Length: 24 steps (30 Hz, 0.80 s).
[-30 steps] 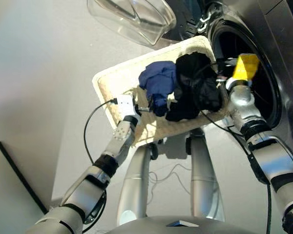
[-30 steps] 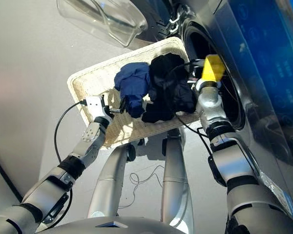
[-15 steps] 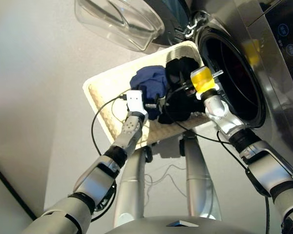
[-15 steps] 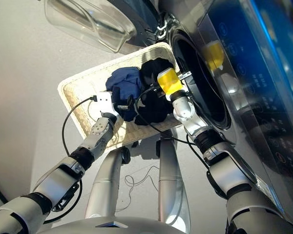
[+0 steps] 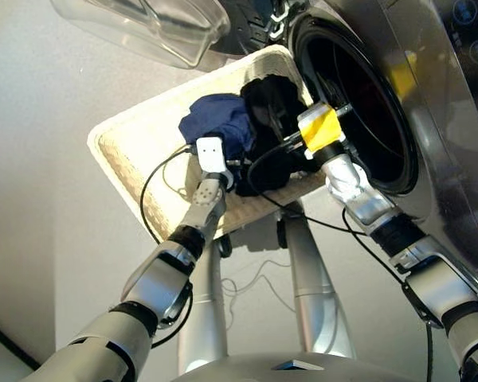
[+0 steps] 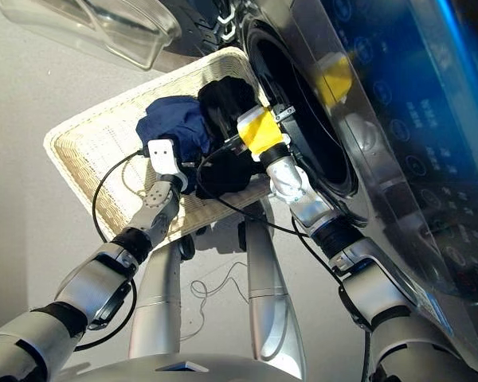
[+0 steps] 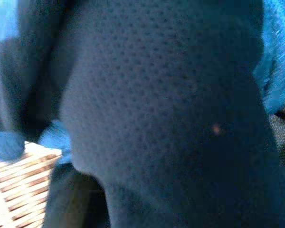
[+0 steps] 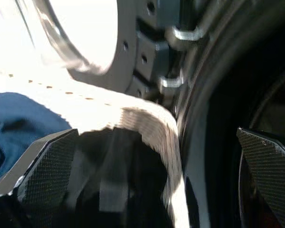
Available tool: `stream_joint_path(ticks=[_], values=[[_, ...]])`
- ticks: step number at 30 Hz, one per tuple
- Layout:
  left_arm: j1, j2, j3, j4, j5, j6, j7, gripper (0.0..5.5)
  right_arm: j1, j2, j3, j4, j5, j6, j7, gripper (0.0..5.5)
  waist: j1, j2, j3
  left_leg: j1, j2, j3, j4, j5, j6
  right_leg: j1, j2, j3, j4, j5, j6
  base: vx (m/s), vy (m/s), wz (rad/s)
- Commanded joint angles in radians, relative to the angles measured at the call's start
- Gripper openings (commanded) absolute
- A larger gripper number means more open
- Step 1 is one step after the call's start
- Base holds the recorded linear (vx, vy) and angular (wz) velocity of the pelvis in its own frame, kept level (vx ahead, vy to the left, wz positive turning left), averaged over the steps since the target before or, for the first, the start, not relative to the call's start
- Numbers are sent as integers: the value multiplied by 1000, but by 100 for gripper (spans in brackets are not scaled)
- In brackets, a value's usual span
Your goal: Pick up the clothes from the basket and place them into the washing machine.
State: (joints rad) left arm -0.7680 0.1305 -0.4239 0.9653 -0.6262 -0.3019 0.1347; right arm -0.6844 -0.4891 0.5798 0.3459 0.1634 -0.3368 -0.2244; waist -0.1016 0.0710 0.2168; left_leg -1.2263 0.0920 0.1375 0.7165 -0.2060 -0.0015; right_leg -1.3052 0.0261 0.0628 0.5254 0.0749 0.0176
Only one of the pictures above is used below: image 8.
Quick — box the silver door hinge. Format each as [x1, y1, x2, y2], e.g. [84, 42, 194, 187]
[160, 23, 206, 95]

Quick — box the grey washing machine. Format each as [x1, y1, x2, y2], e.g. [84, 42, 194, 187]
[173, 0, 285, 228]

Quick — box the round glass washer door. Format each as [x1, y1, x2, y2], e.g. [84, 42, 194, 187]
[13, 0, 184, 105]

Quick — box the blue garment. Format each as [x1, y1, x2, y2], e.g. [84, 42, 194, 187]
[0, 92, 73, 189]

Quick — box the pale woven basket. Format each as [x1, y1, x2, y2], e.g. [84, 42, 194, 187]
[0, 67, 191, 228]

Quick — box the black garment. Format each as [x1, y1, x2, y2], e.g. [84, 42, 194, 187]
[66, 127, 181, 228]

